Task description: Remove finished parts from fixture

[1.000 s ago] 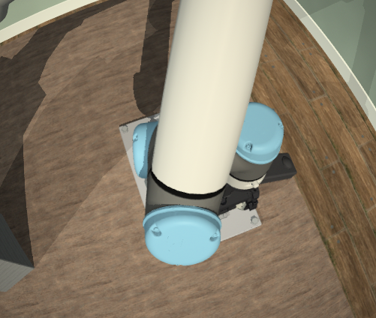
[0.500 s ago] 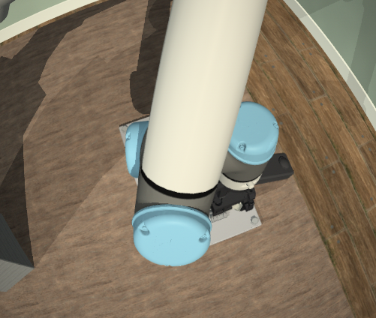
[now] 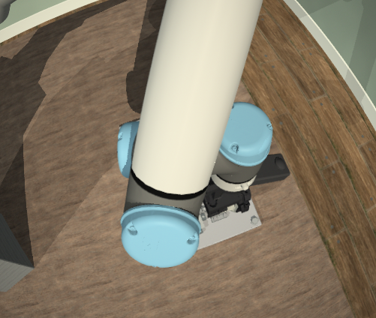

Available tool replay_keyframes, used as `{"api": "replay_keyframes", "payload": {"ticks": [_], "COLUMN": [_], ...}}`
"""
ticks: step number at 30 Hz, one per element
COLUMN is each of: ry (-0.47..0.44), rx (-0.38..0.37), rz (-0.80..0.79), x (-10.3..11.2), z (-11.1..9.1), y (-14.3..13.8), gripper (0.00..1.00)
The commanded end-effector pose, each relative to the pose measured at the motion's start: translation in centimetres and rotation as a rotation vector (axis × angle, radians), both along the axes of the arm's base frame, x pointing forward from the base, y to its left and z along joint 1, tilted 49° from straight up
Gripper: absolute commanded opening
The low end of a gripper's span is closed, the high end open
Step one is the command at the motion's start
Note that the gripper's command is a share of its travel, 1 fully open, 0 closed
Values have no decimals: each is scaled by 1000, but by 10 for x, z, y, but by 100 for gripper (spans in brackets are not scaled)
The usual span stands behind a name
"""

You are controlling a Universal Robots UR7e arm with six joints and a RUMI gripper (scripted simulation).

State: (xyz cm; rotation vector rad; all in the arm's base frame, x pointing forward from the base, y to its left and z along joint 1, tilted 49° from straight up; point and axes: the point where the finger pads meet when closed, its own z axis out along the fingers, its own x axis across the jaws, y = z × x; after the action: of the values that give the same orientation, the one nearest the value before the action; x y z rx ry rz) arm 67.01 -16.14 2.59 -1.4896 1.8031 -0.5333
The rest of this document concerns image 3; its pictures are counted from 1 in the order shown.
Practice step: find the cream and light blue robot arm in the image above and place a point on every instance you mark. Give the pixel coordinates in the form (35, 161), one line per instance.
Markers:
(199, 57)

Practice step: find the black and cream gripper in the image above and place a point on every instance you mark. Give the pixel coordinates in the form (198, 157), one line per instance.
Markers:
(214, 202)

